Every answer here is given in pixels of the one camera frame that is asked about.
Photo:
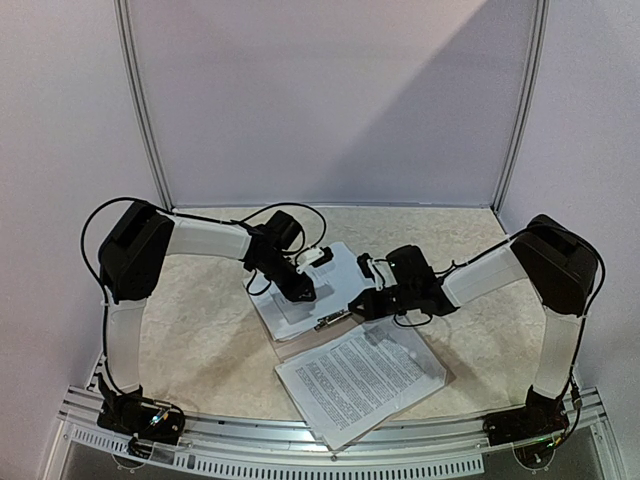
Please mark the metal folder clip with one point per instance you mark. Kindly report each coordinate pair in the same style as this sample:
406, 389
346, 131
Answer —
331, 319

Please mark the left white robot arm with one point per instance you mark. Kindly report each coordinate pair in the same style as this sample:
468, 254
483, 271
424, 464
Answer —
132, 256

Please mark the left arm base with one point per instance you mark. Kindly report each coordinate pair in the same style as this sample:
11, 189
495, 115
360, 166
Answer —
140, 417

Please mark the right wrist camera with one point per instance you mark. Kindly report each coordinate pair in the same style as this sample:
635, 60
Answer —
369, 268

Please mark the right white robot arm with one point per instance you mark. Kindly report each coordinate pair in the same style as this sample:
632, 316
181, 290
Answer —
564, 270

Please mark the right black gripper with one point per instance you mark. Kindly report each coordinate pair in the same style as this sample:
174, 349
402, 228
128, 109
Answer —
382, 298

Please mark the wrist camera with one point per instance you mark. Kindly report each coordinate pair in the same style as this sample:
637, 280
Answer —
369, 268
312, 258

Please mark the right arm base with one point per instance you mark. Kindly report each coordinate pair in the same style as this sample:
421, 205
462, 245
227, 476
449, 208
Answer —
539, 416

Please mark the right aluminium frame post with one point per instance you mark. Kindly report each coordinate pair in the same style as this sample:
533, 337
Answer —
525, 100

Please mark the transparent plastic folder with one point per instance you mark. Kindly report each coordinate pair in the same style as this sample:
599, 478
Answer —
370, 370

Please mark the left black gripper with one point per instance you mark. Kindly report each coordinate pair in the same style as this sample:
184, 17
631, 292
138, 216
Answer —
303, 288

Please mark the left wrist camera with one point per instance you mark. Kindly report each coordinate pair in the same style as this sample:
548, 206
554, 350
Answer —
312, 258

